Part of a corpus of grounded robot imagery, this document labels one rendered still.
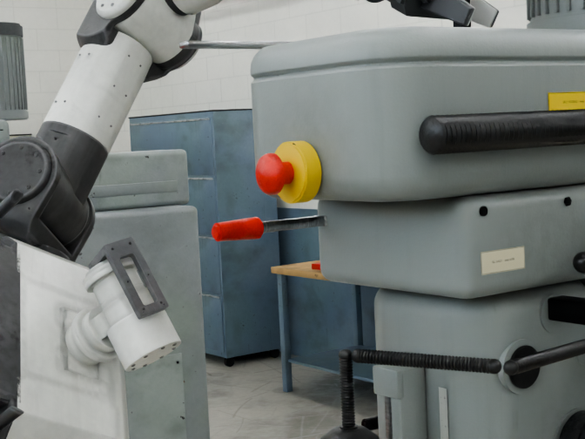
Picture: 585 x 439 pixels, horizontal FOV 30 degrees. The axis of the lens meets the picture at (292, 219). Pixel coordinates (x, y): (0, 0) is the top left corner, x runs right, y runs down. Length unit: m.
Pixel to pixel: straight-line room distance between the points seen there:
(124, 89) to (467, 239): 0.54
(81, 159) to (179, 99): 8.84
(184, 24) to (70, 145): 0.23
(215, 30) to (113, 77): 8.24
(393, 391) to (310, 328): 7.59
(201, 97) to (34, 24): 1.87
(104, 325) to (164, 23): 0.43
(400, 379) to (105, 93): 0.53
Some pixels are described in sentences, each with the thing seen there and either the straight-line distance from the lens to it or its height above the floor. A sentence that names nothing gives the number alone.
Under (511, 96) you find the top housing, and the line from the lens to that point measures 1.07.
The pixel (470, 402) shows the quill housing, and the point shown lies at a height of 1.52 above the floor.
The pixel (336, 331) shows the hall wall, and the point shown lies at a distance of 8.45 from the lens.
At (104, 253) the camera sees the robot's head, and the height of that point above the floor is 1.68.
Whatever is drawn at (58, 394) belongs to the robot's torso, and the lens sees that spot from 1.18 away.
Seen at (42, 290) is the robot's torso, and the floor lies 1.64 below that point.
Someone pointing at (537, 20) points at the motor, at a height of 1.92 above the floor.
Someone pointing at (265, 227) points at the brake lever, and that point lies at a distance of 1.16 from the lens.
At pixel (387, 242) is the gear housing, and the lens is 1.12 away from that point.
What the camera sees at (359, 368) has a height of 0.23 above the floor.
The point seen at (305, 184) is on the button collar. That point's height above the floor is 1.75.
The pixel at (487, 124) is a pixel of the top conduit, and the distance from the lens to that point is 1.00.
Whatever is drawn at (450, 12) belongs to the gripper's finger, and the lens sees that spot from 1.19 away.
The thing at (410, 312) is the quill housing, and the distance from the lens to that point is 1.16.
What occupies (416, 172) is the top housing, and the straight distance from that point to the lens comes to 0.99.
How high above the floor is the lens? 1.80
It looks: 5 degrees down
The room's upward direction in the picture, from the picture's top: 3 degrees counter-clockwise
